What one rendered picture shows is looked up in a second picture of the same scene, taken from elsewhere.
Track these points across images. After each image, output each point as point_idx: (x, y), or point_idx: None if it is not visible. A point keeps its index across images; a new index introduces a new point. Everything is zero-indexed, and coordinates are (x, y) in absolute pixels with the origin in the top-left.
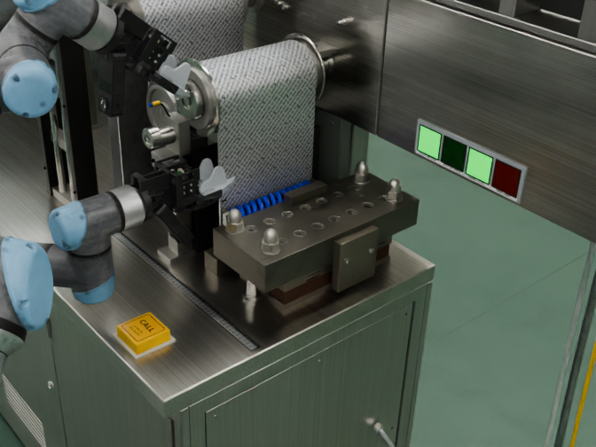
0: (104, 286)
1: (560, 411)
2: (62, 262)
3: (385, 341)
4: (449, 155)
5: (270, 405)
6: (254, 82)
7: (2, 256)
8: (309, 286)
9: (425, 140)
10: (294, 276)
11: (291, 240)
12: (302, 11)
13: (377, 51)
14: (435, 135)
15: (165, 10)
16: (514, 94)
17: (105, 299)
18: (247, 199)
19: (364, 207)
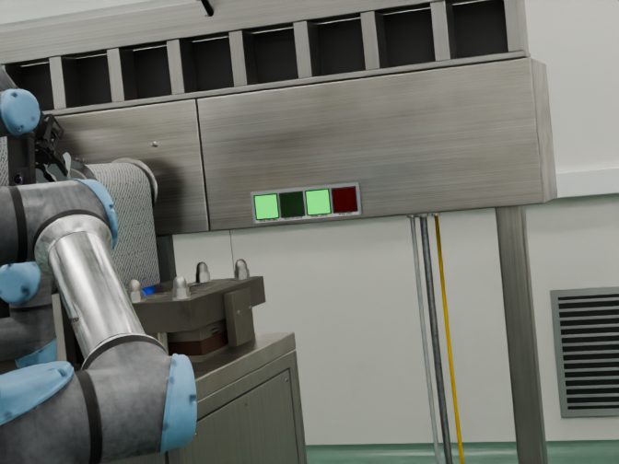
0: (53, 342)
1: None
2: (11, 324)
3: (280, 405)
4: (288, 208)
5: (225, 443)
6: (114, 179)
7: (81, 180)
8: (214, 342)
9: (262, 207)
10: (206, 320)
11: (192, 295)
12: (105, 155)
13: (195, 156)
14: (270, 197)
15: (1, 150)
16: (331, 131)
17: (55, 359)
18: None
19: (226, 283)
